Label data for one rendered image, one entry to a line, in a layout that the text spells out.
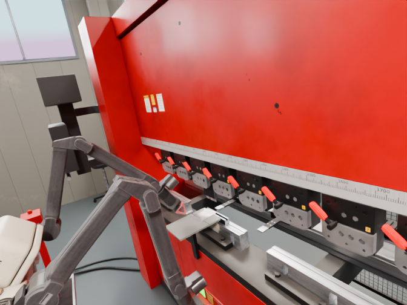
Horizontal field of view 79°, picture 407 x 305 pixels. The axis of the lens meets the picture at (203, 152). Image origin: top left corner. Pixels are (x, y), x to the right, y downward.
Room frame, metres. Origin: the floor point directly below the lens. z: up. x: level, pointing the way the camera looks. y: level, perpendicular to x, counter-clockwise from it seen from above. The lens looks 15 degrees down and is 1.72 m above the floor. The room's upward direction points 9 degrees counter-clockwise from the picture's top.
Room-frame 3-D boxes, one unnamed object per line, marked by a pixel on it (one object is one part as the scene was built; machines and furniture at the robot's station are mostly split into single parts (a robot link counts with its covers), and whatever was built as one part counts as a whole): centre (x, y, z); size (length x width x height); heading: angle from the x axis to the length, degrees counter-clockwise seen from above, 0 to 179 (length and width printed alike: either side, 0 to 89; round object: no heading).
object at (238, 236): (1.27, -0.03, 0.92); 0.39 x 0.06 x 0.10; 33
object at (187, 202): (1.78, 0.30, 0.92); 0.50 x 0.06 x 0.10; 33
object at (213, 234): (1.25, 0.02, 0.89); 0.30 x 0.05 x 0.03; 33
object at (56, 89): (2.11, 1.09, 1.52); 0.51 x 0.25 x 0.85; 30
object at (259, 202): (1.00, -0.21, 1.26); 0.15 x 0.09 x 0.17; 33
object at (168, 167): (1.67, 0.23, 1.26); 0.15 x 0.09 x 0.17; 33
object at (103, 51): (2.23, 0.38, 1.15); 0.85 x 0.25 x 2.30; 123
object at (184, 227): (1.24, 0.12, 1.00); 0.26 x 0.18 x 0.01; 123
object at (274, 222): (1.13, -0.32, 1.01); 0.26 x 0.12 x 0.05; 123
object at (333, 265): (1.02, -0.65, 0.81); 0.64 x 0.08 x 0.14; 123
